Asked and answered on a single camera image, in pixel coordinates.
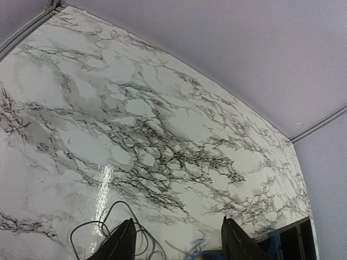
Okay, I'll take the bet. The blue cable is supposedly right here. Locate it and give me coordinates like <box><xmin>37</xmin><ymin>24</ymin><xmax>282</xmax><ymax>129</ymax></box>
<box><xmin>184</xmin><ymin>227</ymin><xmax>280</xmax><ymax>260</ymax></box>

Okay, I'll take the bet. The black thin cable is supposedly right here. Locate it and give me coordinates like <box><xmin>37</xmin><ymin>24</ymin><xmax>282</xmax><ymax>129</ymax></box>
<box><xmin>69</xmin><ymin>200</ymin><xmax>166</xmax><ymax>260</ymax></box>

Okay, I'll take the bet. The right aluminium corner post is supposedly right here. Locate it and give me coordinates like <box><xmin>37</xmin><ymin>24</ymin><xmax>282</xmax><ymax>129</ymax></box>
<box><xmin>290</xmin><ymin>104</ymin><xmax>347</xmax><ymax>144</ymax></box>

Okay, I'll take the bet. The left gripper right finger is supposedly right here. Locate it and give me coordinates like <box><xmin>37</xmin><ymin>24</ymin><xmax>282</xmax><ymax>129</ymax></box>
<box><xmin>221</xmin><ymin>217</ymin><xmax>271</xmax><ymax>260</ymax></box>

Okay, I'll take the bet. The black three-compartment tray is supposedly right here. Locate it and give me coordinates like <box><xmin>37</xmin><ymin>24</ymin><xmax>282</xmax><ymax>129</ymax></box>
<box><xmin>255</xmin><ymin>217</ymin><xmax>318</xmax><ymax>259</ymax></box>

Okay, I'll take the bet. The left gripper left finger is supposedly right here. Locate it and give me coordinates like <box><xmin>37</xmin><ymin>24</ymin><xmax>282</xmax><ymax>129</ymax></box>
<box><xmin>89</xmin><ymin>218</ymin><xmax>137</xmax><ymax>260</ymax></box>

